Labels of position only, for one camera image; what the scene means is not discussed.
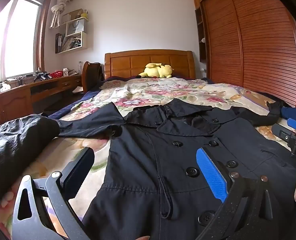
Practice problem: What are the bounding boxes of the floral blanket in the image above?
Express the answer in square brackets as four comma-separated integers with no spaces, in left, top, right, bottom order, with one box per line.
[0,76,296,240]

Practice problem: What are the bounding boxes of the blue cloth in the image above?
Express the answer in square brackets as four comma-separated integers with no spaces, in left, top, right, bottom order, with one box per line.
[281,107,296,125]

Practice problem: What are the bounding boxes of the window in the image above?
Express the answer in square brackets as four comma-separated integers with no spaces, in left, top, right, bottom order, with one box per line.
[0,0,51,80]

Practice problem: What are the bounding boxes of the wooden louvered wardrobe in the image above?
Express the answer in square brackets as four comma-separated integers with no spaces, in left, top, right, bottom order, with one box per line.
[192,0,296,109]

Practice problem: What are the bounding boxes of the black printed garment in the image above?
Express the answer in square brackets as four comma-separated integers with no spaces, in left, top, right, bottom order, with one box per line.
[0,114,61,205]

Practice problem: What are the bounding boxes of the stack of papers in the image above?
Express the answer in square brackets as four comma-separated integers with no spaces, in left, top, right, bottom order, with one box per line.
[62,35,82,50]

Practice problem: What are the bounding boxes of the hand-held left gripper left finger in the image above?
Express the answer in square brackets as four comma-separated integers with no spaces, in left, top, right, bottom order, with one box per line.
[13,147,95,240]

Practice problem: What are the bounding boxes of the tied beige curtain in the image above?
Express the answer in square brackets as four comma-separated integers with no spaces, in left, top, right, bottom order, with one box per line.
[49,0,72,28]

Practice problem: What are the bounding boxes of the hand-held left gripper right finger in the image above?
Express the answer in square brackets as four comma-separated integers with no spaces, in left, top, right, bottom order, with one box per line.
[195,147,296,240]

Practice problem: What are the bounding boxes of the black trench coat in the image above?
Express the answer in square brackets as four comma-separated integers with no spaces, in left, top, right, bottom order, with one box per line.
[55,99,296,240]

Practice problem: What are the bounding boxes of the wooden desk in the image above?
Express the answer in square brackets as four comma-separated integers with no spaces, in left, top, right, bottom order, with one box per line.
[0,71,85,123]

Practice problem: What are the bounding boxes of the black devices on stand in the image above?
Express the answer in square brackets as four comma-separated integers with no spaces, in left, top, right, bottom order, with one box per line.
[34,67,52,82]

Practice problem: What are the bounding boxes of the black bag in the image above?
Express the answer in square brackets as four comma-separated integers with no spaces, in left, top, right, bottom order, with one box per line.
[89,62,104,85]

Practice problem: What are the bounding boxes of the white wall shelf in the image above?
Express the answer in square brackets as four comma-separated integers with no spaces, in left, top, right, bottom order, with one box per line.
[55,9,90,54]

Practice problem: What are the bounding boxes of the beige paper bag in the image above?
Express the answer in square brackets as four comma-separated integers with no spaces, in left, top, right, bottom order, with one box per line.
[62,9,83,23]

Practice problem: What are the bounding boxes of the yellow plush toy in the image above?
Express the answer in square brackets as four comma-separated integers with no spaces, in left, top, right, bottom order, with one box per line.
[137,62,175,78]

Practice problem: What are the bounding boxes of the silver paper bag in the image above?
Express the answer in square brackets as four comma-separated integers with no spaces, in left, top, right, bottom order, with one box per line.
[72,19,85,33]

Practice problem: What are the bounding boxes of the wooden bed headboard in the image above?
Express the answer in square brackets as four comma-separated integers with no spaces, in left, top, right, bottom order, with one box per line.
[104,49,196,80]

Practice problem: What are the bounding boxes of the wooden chair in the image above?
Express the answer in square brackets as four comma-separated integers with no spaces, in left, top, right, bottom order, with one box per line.
[82,61,105,93]

